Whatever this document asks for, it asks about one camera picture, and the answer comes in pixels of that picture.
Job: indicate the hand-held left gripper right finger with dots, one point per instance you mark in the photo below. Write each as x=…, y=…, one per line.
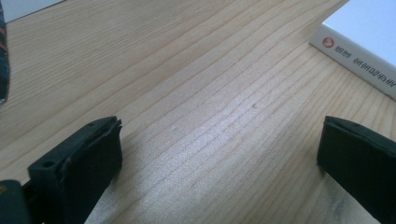
x=358, y=165

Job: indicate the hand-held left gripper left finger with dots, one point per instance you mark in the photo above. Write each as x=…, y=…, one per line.
x=77, y=174

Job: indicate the white book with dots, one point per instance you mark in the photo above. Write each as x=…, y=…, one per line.
x=367, y=37

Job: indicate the dark patterned book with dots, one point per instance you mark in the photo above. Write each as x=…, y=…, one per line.
x=3, y=62

